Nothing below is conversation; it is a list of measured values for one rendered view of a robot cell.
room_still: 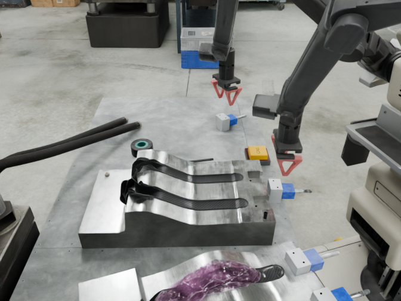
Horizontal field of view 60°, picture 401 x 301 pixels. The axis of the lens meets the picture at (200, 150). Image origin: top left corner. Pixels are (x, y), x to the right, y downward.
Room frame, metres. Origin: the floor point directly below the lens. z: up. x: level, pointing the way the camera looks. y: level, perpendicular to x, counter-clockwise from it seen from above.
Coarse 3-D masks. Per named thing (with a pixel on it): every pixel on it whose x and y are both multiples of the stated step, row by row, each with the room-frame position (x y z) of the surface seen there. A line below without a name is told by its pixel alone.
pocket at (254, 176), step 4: (248, 172) 0.81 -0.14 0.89; (252, 172) 0.81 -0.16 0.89; (256, 172) 0.81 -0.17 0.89; (260, 172) 0.81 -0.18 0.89; (248, 176) 0.81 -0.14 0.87; (252, 176) 0.81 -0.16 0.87; (256, 176) 0.81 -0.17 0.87; (260, 176) 0.81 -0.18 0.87; (252, 180) 0.80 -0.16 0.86; (256, 180) 0.80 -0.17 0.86; (260, 180) 0.80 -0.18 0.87
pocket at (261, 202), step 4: (256, 196) 0.71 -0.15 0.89; (260, 196) 0.71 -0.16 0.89; (264, 196) 0.71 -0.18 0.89; (268, 196) 0.70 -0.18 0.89; (256, 200) 0.71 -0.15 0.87; (260, 200) 0.71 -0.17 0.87; (264, 200) 0.71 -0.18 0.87; (268, 200) 0.70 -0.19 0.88; (256, 204) 0.70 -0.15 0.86; (260, 204) 0.70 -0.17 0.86; (264, 204) 0.70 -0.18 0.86; (268, 204) 0.69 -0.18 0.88; (256, 208) 0.68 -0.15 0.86; (260, 208) 0.68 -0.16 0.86; (264, 208) 0.68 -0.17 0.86; (268, 208) 0.67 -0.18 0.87
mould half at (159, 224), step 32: (160, 160) 0.82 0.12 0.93; (256, 160) 0.87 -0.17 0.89; (96, 192) 0.75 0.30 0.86; (192, 192) 0.72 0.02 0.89; (224, 192) 0.72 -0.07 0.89; (256, 192) 0.72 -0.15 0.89; (96, 224) 0.63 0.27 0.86; (128, 224) 0.60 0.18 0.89; (160, 224) 0.60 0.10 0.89; (192, 224) 0.61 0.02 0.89; (224, 224) 0.61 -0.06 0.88; (256, 224) 0.61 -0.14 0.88
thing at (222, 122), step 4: (216, 116) 1.21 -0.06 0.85; (220, 116) 1.20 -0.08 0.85; (224, 116) 1.20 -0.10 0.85; (228, 116) 1.23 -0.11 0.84; (232, 116) 1.23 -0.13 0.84; (236, 116) 1.24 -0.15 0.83; (240, 116) 1.24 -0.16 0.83; (244, 116) 1.25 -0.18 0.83; (216, 120) 1.21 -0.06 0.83; (220, 120) 1.19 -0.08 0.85; (224, 120) 1.18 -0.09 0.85; (228, 120) 1.19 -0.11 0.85; (232, 120) 1.20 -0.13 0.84; (236, 120) 1.21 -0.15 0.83; (216, 124) 1.21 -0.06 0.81; (220, 124) 1.19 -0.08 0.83; (224, 124) 1.18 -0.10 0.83; (228, 124) 1.19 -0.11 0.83; (232, 124) 1.20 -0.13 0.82; (220, 128) 1.18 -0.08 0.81; (224, 128) 1.18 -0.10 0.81; (228, 128) 1.19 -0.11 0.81
